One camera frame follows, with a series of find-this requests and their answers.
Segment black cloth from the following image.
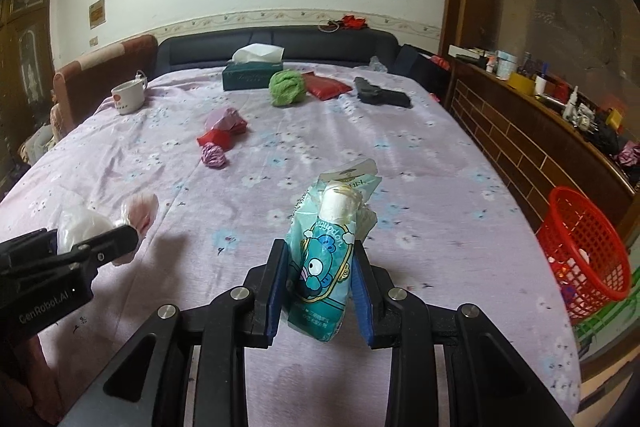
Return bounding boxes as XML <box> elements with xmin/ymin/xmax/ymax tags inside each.
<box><xmin>582</xmin><ymin>122</ymin><xmax>622</xmax><ymax>156</ymax></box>

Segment brown armchair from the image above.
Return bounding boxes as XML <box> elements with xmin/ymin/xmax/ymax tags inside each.
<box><xmin>52</xmin><ymin>34</ymin><xmax>160</xmax><ymax>142</ymax></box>

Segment pink plastic bag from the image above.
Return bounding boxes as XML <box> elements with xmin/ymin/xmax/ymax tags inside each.
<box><xmin>204</xmin><ymin>108</ymin><xmax>249</xmax><ymax>136</ymax></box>

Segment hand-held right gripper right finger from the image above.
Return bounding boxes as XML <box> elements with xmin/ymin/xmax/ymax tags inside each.
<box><xmin>354</xmin><ymin>239</ymin><xmax>573</xmax><ymax>427</ymax></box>

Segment white tissue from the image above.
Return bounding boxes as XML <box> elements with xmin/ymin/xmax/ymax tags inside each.
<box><xmin>232</xmin><ymin>43</ymin><xmax>286</xmax><ymax>64</ymax></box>

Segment green patterned mat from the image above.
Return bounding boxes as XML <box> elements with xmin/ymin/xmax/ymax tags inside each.
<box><xmin>572</xmin><ymin>267</ymin><xmax>640</xmax><ymax>360</ymax></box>

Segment dark green tissue box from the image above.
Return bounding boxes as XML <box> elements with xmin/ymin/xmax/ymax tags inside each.
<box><xmin>222</xmin><ymin>61</ymin><xmax>284</xmax><ymax>92</ymax></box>

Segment floral tablecloth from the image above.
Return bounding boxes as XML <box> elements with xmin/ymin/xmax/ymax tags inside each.
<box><xmin>0</xmin><ymin>61</ymin><xmax>583</xmax><ymax>427</ymax></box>

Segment small white bottle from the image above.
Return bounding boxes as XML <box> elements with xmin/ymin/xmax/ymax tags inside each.
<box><xmin>562</xmin><ymin>86</ymin><xmax>581</xmax><ymax>120</ymax></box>

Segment pink cloth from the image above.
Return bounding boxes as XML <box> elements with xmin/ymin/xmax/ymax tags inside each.
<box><xmin>615</xmin><ymin>142</ymin><xmax>640</xmax><ymax>168</ymax></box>

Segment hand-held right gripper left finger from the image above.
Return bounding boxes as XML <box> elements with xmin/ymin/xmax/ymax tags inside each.
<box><xmin>57</xmin><ymin>239</ymin><xmax>291</xmax><ymax>427</ymax></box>

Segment person's left forearm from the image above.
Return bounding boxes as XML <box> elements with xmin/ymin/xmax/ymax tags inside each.
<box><xmin>0</xmin><ymin>334</ymin><xmax>66</xmax><ymax>427</ymax></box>

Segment yellow box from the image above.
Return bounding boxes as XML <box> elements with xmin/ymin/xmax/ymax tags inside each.
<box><xmin>509</xmin><ymin>72</ymin><xmax>536</xmax><ymax>97</ymax></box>

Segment teal printed tissue packet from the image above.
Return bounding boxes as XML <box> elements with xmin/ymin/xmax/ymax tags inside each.
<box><xmin>286</xmin><ymin>158</ymin><xmax>382</xmax><ymax>343</ymax></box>

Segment red wrapper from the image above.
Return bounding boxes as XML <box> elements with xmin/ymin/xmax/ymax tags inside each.
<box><xmin>196</xmin><ymin>129</ymin><xmax>234</xmax><ymax>152</ymax></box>

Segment white cup with red print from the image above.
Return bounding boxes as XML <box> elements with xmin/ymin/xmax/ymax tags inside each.
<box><xmin>111</xmin><ymin>80</ymin><xmax>147</xmax><ymax>116</ymax></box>

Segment wooden sideboard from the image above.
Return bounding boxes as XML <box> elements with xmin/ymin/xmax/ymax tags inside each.
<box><xmin>445</xmin><ymin>44</ymin><xmax>640</xmax><ymax>230</ymax></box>

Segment red packet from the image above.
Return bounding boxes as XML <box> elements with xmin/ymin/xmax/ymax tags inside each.
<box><xmin>301</xmin><ymin>73</ymin><xmax>352</xmax><ymax>100</ymax></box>

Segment green crumpled ball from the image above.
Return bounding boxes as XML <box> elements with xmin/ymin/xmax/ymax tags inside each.
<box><xmin>268</xmin><ymin>69</ymin><xmax>307</xmax><ymax>108</ymax></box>

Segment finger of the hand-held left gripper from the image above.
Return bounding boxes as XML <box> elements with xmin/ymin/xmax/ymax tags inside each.
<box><xmin>67</xmin><ymin>224</ymin><xmax>141</xmax><ymax>269</ymax></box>
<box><xmin>0</xmin><ymin>228</ymin><xmax>60</xmax><ymax>260</ymax></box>

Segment red items on sofa back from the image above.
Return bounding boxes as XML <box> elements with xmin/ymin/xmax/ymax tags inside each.
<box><xmin>318</xmin><ymin>16</ymin><xmax>370</xmax><ymax>32</ymax></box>

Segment black bag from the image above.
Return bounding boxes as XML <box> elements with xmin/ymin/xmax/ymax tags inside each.
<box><xmin>392</xmin><ymin>44</ymin><xmax>452</xmax><ymax>96</ymax></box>

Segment wooden door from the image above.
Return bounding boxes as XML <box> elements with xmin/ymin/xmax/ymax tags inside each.
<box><xmin>0</xmin><ymin>0</ymin><xmax>56</xmax><ymax>170</ymax></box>

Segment red plastic basket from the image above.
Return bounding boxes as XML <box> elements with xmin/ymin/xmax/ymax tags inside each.
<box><xmin>536</xmin><ymin>187</ymin><xmax>632</xmax><ymax>326</ymax></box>

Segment black sofa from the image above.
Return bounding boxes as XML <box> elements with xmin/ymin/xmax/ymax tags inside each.
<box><xmin>156</xmin><ymin>27</ymin><xmax>401</xmax><ymax>80</ymax></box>

